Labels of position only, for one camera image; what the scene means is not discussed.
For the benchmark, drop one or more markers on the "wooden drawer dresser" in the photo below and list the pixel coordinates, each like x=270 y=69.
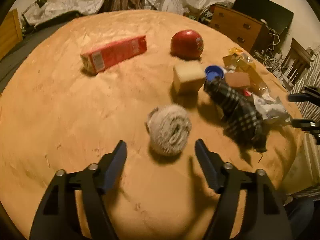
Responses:
x=248 y=33

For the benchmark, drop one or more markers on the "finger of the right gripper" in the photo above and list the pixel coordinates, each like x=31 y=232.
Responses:
x=309 y=126
x=308 y=94

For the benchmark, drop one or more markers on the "grey striped cloth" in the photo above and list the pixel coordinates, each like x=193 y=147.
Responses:
x=307 y=162

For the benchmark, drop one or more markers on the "wooden headboard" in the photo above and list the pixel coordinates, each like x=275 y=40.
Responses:
x=10 y=32

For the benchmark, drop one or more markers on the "plaid dark cloth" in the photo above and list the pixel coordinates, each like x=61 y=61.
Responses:
x=243 y=123

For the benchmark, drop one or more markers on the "blue bottle cap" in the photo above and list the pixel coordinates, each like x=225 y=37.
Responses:
x=212 y=72

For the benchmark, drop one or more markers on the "brown sponge block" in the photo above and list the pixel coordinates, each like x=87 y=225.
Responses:
x=237 y=80

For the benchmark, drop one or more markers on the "white plastic sheet left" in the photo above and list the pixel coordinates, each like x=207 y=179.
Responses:
x=56 y=8

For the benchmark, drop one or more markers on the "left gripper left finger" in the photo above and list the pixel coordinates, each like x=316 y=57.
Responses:
x=57 y=215

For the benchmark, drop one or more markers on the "dark side table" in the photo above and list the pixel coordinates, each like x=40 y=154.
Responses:
x=296 y=62

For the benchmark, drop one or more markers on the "gold clear cigarette box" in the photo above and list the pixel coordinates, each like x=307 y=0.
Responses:
x=239 y=61

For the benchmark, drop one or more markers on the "black monitor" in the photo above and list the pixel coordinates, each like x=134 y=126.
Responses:
x=277 y=17

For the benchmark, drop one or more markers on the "red round ball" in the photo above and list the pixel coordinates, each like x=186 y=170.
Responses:
x=187 y=44

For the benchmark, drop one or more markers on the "beige sponge block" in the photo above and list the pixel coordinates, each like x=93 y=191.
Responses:
x=188 y=77

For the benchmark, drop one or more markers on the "black desk lamp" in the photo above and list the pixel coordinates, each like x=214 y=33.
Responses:
x=28 y=27

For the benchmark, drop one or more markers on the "red carton box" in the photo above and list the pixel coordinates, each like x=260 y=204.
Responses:
x=100 y=58

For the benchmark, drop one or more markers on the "grey rolled towel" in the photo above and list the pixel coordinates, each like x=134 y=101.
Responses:
x=168 y=127

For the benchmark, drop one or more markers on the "white cigarette carton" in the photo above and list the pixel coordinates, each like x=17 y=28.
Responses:
x=272 y=111

